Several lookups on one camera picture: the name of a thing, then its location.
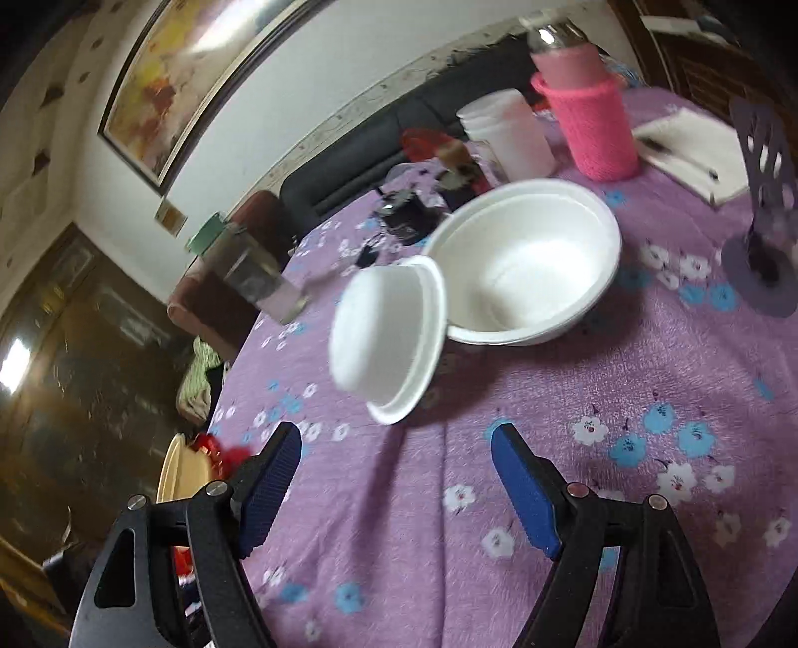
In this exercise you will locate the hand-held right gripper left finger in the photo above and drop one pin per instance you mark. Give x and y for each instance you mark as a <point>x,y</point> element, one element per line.
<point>268,486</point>

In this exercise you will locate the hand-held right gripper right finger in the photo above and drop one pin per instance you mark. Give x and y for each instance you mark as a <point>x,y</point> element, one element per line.
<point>530,492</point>

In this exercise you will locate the tan plastic bowl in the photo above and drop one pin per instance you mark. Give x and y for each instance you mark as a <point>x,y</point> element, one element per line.
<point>178,473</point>

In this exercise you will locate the small white paper bowl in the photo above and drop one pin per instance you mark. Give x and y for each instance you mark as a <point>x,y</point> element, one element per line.
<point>380,336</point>

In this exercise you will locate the red paper plate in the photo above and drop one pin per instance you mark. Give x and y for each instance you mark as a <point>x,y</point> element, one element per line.
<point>224,452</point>

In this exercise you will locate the green striped cloth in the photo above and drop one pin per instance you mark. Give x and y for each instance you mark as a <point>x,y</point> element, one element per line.
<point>199,380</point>

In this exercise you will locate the brown chair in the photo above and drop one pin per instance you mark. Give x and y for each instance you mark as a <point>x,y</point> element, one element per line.
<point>265,218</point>
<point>206,311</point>

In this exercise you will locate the dark glass cabinet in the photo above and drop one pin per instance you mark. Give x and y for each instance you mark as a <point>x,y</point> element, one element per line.
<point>81,386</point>

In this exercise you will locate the clear bottle with green lid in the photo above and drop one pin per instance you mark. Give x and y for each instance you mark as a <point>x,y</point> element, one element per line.
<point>255,274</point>

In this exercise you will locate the purple phone stand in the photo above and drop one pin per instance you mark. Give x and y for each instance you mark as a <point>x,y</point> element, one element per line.
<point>760,274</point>

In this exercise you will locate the brown figurine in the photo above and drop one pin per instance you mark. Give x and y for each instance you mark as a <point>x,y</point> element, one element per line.
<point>461,171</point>

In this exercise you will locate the dark sofa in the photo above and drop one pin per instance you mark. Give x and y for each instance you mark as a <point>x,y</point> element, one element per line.
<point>349,162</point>

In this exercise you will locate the white plastic jar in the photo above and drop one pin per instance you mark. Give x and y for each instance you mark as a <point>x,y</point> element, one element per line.
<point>511,137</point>

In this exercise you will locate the black pen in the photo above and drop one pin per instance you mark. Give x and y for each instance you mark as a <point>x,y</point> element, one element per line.
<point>679,159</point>

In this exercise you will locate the pink flask with knitted sleeve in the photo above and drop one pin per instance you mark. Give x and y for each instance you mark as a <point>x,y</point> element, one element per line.
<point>592,124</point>

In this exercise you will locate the white notebook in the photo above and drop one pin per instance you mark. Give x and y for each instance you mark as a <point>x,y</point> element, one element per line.
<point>686,149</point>

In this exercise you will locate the framed painting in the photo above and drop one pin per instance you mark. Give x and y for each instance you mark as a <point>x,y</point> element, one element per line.
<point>187,81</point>

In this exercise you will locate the wooden glass cabinet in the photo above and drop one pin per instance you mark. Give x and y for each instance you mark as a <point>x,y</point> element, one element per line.
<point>717,56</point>

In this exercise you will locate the small wall card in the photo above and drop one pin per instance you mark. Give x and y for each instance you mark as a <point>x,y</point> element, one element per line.
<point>170,217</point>

